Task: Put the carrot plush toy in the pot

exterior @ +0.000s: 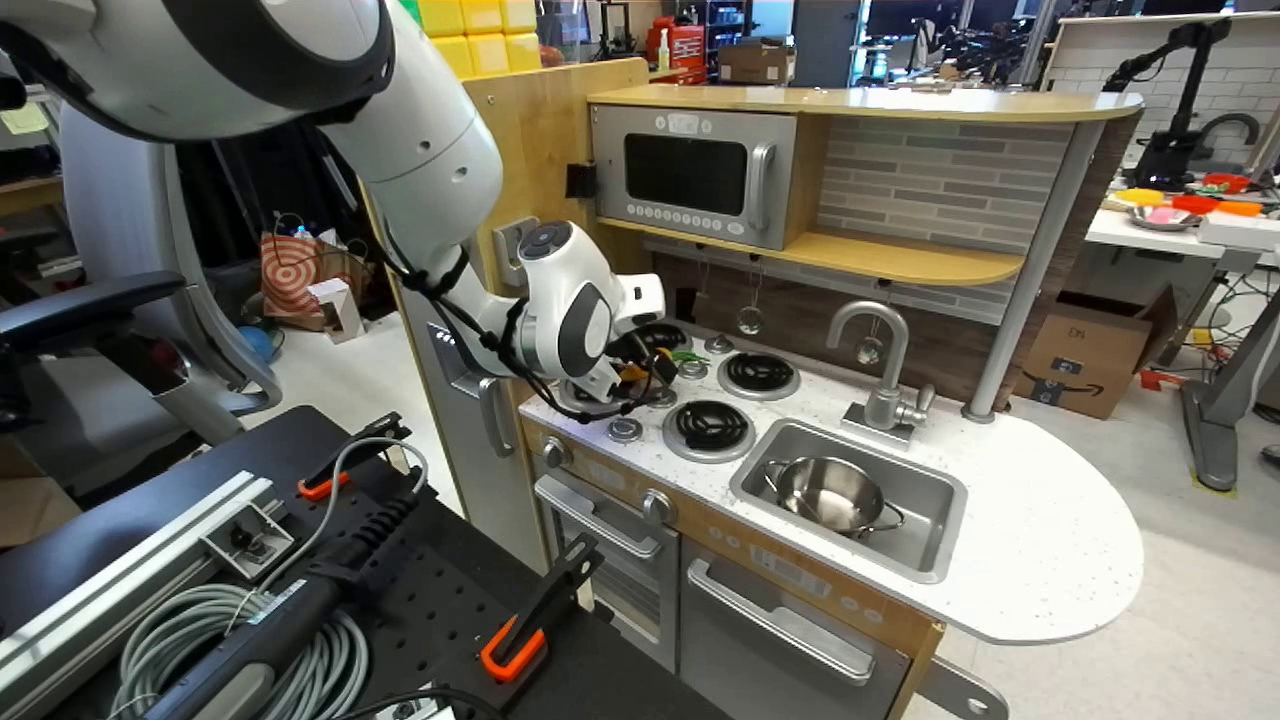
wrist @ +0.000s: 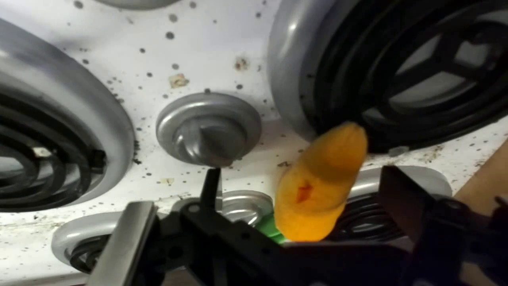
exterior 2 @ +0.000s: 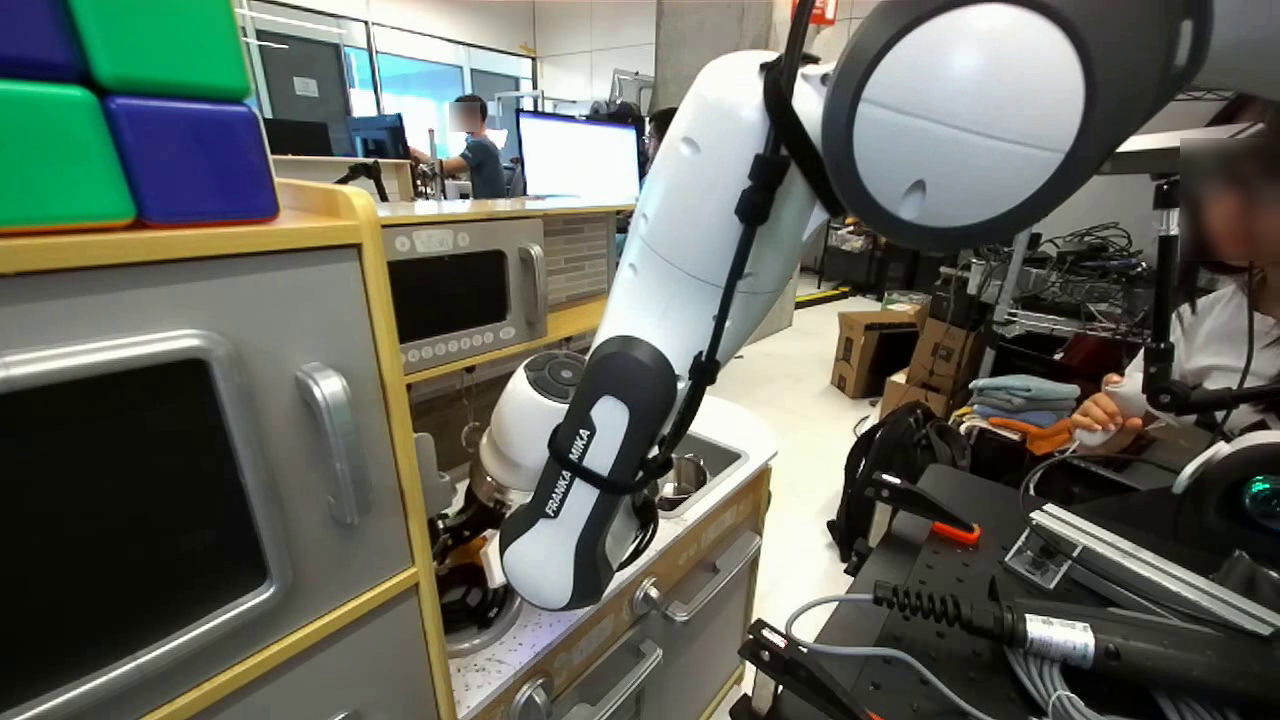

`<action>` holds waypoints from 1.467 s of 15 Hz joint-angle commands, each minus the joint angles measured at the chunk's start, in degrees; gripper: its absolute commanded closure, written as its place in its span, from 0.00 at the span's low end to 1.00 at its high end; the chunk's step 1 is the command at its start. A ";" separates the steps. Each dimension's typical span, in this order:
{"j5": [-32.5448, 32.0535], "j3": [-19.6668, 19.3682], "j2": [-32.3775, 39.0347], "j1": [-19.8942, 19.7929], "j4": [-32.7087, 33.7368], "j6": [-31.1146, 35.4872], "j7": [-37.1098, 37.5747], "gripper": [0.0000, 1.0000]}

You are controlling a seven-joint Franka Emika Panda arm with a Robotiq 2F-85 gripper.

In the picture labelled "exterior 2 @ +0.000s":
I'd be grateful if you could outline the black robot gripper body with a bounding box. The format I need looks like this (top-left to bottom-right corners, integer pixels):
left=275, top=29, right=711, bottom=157
left=442, top=473, right=521, bottom=565

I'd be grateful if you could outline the robot base with teal light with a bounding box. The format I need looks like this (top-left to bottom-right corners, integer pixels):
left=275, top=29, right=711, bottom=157
left=1170, top=423, right=1280, bottom=572

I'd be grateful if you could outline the black toy stove burner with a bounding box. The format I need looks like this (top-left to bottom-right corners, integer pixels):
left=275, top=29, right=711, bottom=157
left=437, top=565, right=526, bottom=660

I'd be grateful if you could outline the silver metal pot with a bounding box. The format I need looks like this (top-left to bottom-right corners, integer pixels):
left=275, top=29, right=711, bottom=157
left=661, top=452, right=711, bottom=513

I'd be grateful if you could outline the grey toy microwave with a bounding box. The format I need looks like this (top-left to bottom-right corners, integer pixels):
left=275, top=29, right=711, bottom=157
left=379, top=217, right=551, bottom=380

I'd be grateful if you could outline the grey wooden toy kitchen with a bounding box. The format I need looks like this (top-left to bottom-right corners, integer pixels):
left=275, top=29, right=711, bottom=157
left=0, top=175, right=781, bottom=720

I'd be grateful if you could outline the blue toy block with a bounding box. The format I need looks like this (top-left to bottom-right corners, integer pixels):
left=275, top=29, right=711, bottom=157
left=0, top=0, right=86, bottom=82
left=104, top=92, right=283, bottom=227

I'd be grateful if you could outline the green toy block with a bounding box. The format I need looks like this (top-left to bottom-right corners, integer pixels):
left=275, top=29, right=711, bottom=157
left=0, top=74, right=139, bottom=237
left=69, top=0, right=257, bottom=103

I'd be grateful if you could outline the person's bare hand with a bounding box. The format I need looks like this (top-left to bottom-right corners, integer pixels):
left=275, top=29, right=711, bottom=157
left=1065, top=380, right=1153, bottom=459

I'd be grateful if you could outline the black tripod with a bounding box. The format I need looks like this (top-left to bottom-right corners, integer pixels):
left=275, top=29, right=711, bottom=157
left=330, top=157, right=393, bottom=209

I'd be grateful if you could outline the person in dark shirt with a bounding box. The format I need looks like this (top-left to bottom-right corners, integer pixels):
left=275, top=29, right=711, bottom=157
left=437, top=92, right=512, bottom=204

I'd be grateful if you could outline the white lit computer monitor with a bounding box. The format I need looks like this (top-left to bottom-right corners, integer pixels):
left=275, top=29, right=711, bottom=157
left=512, top=107, right=645, bottom=209

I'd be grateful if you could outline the dark computer monitor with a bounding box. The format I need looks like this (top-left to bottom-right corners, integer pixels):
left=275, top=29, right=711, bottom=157
left=349, top=111, right=410, bottom=162

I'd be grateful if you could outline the black bag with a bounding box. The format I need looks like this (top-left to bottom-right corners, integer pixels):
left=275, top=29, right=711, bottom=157
left=823, top=395, right=960, bottom=579

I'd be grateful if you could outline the brown cardboard box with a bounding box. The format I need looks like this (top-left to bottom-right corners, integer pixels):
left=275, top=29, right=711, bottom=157
left=827, top=305, right=924, bottom=403
left=874, top=366, right=960, bottom=423
left=902, top=311, right=991, bottom=401

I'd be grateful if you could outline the folded blue cloth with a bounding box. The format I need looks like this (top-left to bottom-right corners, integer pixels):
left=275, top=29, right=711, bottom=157
left=969, top=371, right=1082, bottom=421

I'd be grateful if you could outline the orange object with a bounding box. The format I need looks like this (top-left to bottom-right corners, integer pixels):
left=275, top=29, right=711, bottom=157
left=987, top=412, right=1075, bottom=459

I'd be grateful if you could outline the black power tool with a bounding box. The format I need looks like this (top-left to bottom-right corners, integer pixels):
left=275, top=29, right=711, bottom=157
left=866, top=576, right=1280, bottom=712

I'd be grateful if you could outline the silver aluminium extrusion bar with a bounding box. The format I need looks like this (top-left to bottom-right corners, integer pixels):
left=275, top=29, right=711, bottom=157
left=1001, top=500, right=1280, bottom=641

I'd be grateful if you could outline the person in white shirt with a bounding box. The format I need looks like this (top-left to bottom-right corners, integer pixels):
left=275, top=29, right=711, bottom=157
left=1139, top=267, right=1280, bottom=412

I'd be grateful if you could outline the silver cabinet door handle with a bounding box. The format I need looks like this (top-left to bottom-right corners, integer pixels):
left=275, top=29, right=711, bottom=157
left=290, top=361, right=372, bottom=533

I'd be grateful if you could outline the silver oven door handle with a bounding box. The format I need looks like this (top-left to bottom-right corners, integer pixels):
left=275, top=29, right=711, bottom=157
left=631, top=526, right=764, bottom=629
left=506, top=636, right=666, bottom=720

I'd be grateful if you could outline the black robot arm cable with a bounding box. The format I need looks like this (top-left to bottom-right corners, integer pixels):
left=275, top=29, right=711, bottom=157
left=661, top=0, right=823, bottom=459

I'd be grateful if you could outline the white cable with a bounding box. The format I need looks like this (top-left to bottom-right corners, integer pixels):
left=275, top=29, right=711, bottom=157
left=781, top=592, right=995, bottom=720

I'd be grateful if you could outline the red handled black clamp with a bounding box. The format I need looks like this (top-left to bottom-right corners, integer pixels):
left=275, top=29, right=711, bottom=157
left=859, top=469, right=987, bottom=556

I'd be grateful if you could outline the black camera stand pole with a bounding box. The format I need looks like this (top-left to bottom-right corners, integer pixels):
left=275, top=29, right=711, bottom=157
left=1142, top=237, right=1191, bottom=412

